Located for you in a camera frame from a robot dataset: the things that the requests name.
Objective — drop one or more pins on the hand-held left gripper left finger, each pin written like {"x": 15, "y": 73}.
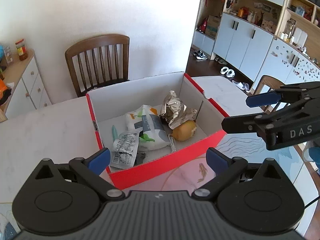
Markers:
{"x": 98, "y": 161}

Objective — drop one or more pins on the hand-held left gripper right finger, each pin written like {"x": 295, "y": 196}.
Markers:
{"x": 217, "y": 161}

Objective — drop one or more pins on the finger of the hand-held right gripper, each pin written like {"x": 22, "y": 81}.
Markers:
{"x": 262, "y": 98}
{"x": 250, "y": 125}

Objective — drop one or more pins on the white printed plastic wrapper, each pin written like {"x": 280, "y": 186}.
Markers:
{"x": 125, "y": 150}

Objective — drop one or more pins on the mint green pen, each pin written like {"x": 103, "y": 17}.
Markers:
{"x": 115, "y": 132}

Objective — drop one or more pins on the yellow squishy bread toy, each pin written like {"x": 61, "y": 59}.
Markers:
{"x": 183, "y": 131}

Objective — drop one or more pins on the red cardboard box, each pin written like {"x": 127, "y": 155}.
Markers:
{"x": 160, "y": 167}

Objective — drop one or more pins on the white blue snack pouch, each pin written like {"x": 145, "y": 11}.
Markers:
{"x": 150, "y": 130}

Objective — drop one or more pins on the silver foil wrapper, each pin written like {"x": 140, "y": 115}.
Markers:
{"x": 175, "y": 110}

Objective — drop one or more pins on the white patterned desktop table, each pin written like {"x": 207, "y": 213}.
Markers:
{"x": 50, "y": 130}

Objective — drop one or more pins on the dark wooden chair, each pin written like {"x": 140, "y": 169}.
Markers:
{"x": 267, "y": 80}
{"x": 97, "y": 42}

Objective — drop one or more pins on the white slippers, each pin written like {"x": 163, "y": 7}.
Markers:
{"x": 241, "y": 85}
{"x": 227, "y": 71}

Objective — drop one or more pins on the blue cloth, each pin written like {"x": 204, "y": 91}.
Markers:
{"x": 313, "y": 155}

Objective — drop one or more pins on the dark sneakers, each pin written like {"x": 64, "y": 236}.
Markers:
{"x": 200, "y": 55}

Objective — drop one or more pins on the brown cardboard box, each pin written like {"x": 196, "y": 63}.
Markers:
{"x": 212, "y": 27}

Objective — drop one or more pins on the red bag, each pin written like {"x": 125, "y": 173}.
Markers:
{"x": 203, "y": 26}

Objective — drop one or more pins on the white side cabinet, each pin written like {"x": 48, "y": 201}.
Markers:
{"x": 30, "y": 80}

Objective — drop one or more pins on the orange snack bag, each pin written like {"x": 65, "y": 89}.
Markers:
{"x": 3, "y": 90}

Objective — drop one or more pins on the sauce jar with red label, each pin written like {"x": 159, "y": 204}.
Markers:
{"x": 21, "y": 51}

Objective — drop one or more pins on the grey blue wall cabinet unit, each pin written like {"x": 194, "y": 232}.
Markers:
{"x": 250, "y": 37}

